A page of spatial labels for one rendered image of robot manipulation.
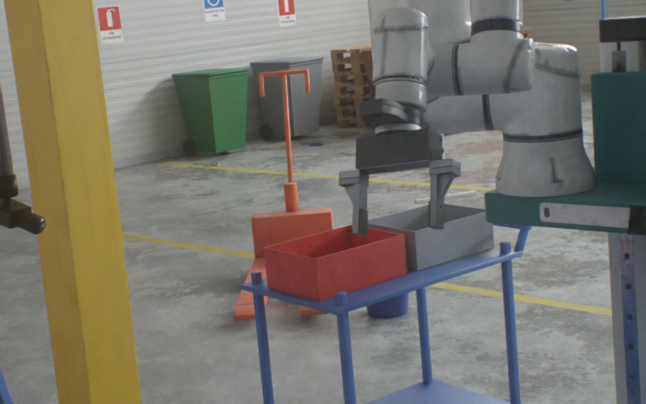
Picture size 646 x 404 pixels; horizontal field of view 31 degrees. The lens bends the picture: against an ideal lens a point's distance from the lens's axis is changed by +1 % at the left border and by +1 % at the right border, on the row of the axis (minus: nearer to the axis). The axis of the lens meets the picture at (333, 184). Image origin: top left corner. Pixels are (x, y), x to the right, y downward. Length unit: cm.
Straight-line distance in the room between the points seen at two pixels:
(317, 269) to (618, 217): 184
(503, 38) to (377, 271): 218
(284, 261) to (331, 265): 19
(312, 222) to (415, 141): 589
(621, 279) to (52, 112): 147
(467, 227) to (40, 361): 299
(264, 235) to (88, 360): 463
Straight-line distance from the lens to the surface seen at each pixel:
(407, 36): 180
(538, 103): 216
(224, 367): 595
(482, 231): 432
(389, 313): 647
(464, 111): 218
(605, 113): 227
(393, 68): 178
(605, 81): 226
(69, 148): 301
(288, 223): 763
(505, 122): 219
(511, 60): 188
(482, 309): 654
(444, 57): 190
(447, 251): 420
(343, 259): 387
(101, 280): 310
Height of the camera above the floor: 191
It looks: 10 degrees down
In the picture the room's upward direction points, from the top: 5 degrees counter-clockwise
